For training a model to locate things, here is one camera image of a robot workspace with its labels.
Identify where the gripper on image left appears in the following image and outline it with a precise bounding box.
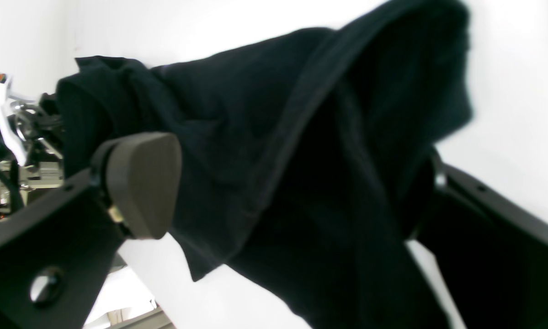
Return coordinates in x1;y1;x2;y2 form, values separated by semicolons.
0;72;182;329

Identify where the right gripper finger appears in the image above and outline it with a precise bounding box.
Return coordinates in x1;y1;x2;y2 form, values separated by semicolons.
411;151;548;329

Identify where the black t-shirt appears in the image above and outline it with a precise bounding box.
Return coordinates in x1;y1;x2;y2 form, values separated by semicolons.
51;0;472;329

